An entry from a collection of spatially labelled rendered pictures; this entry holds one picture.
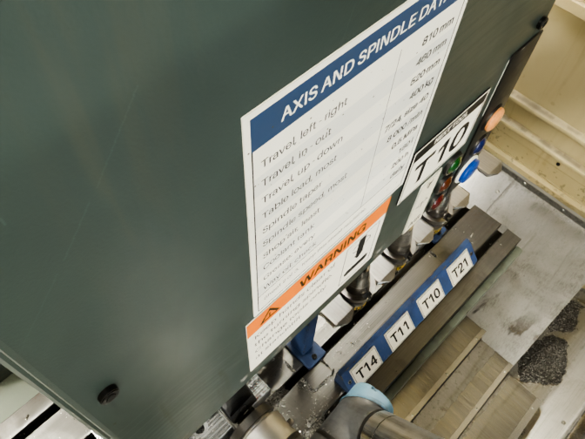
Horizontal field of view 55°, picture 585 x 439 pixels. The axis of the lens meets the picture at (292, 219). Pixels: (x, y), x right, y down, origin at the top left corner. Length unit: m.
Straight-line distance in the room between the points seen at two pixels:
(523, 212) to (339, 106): 1.38
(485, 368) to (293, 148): 1.30
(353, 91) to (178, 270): 0.12
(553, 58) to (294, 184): 1.17
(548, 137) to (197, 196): 1.35
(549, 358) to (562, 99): 0.67
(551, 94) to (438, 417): 0.80
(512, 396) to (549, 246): 0.40
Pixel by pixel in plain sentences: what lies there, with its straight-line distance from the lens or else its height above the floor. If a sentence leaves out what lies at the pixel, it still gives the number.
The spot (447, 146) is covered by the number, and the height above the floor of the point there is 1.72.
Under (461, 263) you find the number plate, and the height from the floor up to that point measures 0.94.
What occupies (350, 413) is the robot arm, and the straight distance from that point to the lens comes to 0.90.
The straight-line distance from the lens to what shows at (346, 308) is 0.95.
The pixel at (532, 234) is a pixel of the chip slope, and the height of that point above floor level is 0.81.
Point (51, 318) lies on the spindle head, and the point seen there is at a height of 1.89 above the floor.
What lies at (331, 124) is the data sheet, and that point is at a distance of 0.28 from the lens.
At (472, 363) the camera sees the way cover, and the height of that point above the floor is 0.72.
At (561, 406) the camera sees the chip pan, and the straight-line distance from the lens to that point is 1.63.
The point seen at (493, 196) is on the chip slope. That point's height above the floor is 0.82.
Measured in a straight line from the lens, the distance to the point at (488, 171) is 1.16.
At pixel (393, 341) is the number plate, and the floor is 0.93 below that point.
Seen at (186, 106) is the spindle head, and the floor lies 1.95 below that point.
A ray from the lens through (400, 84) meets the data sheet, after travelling 0.32.
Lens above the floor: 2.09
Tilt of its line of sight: 59 degrees down
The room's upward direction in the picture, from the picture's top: 4 degrees clockwise
